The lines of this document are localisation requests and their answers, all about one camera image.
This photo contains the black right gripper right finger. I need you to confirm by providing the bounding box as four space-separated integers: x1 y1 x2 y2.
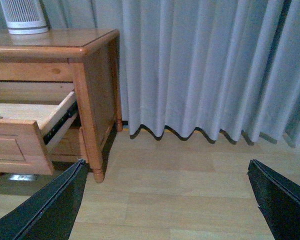
247 159 300 240

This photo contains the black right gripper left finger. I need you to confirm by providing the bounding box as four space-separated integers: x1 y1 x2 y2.
0 159 88 240

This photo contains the wooden drawer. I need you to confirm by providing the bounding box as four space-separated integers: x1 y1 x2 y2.
51 127 88 163
0 90 79 175

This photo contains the white floor power socket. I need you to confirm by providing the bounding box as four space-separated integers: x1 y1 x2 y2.
8 174 37 182

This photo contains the wooden nightstand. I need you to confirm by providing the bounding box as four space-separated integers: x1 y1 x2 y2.
0 29 123 183

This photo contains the grey curtain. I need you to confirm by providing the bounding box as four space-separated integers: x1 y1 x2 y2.
0 0 300 148

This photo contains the white slatted air purifier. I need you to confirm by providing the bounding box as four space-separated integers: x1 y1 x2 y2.
0 0 48 35

